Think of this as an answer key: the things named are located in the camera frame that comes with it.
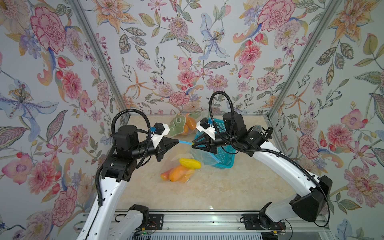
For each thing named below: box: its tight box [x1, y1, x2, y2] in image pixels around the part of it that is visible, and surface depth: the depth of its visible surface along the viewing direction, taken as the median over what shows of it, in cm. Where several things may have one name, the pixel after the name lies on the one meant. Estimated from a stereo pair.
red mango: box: [160, 168, 173, 182], surface depth 80 cm
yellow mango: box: [179, 158, 202, 169], surface depth 78 cm
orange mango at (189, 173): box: [182, 169, 196, 183], surface depth 86 cm
